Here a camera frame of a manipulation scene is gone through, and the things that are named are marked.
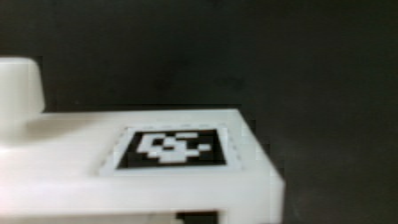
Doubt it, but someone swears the white drawer tray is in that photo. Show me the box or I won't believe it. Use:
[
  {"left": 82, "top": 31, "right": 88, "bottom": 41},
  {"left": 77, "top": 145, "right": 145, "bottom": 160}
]
[{"left": 0, "top": 56, "right": 285, "bottom": 224}]

